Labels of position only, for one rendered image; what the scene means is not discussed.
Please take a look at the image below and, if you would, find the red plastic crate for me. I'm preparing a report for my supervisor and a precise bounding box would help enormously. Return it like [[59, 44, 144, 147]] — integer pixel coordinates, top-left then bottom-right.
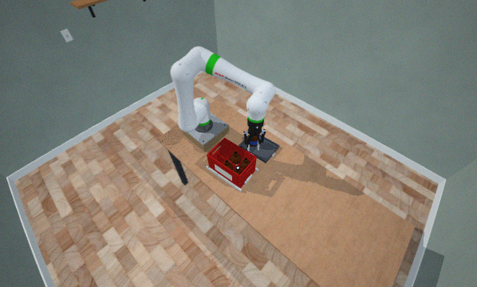
[[208, 141, 257, 188]]

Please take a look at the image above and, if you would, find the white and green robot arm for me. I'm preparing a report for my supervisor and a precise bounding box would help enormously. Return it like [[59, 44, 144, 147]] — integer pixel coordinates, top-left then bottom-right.
[[171, 46, 275, 132]]

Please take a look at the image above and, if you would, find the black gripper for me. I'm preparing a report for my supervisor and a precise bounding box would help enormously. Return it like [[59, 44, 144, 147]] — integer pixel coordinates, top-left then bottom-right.
[[243, 128, 266, 151]]

